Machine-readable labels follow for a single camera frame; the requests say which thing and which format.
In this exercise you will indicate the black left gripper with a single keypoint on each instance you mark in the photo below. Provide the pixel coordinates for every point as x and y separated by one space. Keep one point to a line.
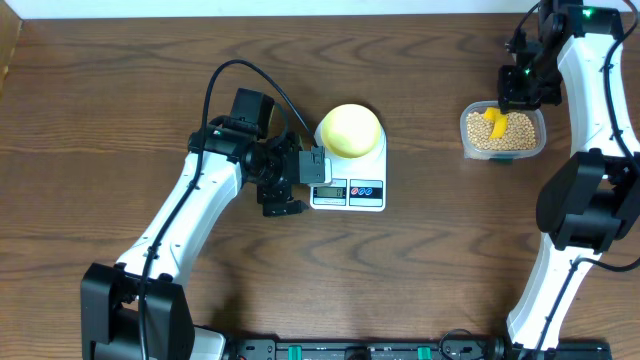
279 206

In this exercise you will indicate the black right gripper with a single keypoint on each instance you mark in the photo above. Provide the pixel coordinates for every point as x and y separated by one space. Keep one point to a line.
512 99

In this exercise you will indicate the yellow plastic scoop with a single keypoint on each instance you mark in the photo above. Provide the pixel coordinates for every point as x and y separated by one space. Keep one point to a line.
499 121

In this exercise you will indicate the yellow plastic bowl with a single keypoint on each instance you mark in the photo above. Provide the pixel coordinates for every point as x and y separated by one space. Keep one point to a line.
350 131

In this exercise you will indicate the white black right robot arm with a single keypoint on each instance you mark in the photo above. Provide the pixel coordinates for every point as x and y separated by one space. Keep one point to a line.
593 199

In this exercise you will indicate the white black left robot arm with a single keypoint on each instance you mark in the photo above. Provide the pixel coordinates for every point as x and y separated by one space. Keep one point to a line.
137 308

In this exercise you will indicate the white digital kitchen scale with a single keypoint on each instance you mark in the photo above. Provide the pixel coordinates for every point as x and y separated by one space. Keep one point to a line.
358 184

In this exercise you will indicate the clear container of soybeans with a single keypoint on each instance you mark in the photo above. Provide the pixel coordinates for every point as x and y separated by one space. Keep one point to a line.
487 134

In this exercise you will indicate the cardboard box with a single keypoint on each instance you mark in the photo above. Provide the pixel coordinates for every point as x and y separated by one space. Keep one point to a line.
11 25

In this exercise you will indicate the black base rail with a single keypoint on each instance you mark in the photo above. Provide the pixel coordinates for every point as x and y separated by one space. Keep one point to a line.
455 348

